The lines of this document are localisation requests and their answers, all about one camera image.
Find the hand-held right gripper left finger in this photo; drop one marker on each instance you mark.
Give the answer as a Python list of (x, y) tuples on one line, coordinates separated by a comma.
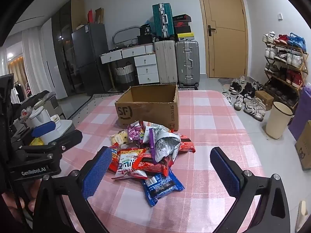
[(97, 172)]

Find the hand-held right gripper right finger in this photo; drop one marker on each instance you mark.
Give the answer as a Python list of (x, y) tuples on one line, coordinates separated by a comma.
[(224, 172)]

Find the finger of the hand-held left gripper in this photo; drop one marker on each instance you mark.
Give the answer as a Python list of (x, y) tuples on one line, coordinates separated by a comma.
[(43, 128), (65, 143)]

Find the white red snack packet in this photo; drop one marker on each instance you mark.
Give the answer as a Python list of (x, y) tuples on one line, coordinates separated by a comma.
[(128, 166)]

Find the pale yellow snack packet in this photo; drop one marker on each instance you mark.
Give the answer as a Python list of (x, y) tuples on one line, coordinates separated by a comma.
[(119, 137)]

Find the purple snack packet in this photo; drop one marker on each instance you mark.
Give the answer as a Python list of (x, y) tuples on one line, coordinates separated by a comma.
[(136, 133)]

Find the purple stick packet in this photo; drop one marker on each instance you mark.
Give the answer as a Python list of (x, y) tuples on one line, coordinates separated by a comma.
[(152, 143)]

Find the blue snack packet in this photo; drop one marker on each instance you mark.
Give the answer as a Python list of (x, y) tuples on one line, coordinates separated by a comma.
[(161, 185)]

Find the white chip bag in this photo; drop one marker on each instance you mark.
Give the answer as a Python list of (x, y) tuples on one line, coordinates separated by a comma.
[(165, 145)]

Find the brown cardboard box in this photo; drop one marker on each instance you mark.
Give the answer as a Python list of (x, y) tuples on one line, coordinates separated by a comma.
[(145, 111)]

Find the person's left hand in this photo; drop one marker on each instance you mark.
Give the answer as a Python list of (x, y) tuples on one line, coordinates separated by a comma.
[(30, 191)]

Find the white kettle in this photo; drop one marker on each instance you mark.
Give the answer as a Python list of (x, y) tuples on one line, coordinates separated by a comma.
[(40, 117)]

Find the yellow bag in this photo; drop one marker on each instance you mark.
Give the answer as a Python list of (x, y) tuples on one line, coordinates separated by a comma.
[(37, 142)]

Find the white side table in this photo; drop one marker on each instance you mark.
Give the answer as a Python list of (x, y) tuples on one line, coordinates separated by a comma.
[(66, 125)]

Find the black chair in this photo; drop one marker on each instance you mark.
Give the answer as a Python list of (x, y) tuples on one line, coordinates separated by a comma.
[(36, 99)]

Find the pink checked tablecloth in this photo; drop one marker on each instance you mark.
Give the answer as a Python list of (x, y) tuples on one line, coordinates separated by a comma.
[(209, 136)]

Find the hanging clothes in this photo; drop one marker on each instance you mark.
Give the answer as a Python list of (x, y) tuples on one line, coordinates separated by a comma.
[(20, 92)]

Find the white curtain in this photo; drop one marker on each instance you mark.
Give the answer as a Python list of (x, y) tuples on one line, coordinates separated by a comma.
[(36, 60)]

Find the cream waste bin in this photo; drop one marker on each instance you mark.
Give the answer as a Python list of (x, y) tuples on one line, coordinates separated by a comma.
[(278, 123)]

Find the pile of sneakers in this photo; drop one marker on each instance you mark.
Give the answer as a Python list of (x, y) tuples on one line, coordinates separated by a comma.
[(250, 102)]

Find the small cardboard box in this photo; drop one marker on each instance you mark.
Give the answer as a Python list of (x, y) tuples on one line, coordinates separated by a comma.
[(266, 99)]

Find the printed cardboard carton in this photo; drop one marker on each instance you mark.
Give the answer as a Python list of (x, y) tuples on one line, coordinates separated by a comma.
[(305, 148)]

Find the dark grey refrigerator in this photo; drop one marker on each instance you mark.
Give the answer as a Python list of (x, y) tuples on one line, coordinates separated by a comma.
[(90, 58)]

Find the dark glass cabinet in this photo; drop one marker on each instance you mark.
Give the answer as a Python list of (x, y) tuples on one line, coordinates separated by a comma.
[(63, 46)]

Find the woven laundry basket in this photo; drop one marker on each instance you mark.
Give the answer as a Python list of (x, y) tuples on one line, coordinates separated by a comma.
[(124, 77)]

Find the grey door mat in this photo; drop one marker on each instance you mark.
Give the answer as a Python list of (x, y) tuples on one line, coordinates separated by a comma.
[(224, 82)]

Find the purple bag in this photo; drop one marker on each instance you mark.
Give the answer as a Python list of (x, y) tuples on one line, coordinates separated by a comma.
[(302, 111)]

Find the white dressing table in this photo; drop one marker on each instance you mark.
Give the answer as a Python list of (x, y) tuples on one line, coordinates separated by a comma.
[(145, 65)]

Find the silver suitcase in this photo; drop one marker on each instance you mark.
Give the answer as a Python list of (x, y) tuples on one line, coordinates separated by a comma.
[(187, 63)]

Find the red paper bag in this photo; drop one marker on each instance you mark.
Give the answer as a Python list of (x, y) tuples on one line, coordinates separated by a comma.
[(90, 16)]

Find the arched silver mirror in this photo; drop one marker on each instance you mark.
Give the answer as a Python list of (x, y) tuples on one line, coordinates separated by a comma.
[(121, 32)]

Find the beige suitcase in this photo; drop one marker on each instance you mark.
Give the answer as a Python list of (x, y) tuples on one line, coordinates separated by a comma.
[(165, 62)]

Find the tall brown carton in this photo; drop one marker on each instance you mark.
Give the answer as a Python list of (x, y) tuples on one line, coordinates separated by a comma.
[(99, 15)]

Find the wooden shoe rack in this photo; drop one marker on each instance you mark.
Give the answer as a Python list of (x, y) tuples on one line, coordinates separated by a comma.
[(298, 69)]

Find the black bag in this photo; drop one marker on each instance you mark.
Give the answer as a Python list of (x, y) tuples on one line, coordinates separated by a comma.
[(145, 40)]

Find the rows of racked shoes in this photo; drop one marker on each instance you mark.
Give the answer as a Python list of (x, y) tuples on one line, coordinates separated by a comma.
[(291, 58)]

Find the black printed box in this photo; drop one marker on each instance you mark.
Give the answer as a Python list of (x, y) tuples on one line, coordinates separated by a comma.
[(145, 29)]

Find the yellow shoe box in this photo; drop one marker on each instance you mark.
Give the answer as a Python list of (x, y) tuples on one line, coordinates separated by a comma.
[(185, 37)]

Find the wooden door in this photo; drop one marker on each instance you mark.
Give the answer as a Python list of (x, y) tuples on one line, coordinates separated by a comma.
[(223, 29)]

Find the black shoe box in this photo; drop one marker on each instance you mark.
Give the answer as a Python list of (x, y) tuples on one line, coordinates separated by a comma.
[(184, 30), (181, 17)]

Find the teal suitcase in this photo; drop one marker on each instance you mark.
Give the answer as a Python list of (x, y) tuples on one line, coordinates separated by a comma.
[(163, 20)]

